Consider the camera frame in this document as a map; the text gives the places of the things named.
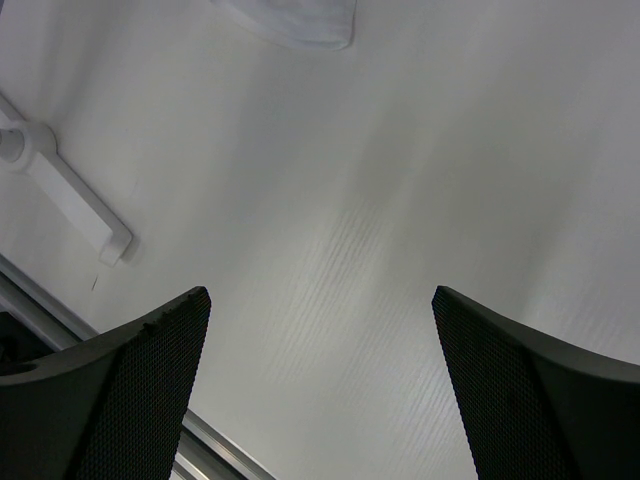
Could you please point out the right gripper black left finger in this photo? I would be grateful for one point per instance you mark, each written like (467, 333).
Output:
(110, 407)

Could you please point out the metal clothes rack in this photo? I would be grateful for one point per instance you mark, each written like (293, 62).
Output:
(30, 148)

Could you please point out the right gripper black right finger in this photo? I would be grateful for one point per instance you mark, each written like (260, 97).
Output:
(534, 406)

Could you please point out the white t shirt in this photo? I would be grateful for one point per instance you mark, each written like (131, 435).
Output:
(297, 24)

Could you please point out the aluminium mounting rail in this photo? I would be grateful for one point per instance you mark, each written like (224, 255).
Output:
(202, 453)

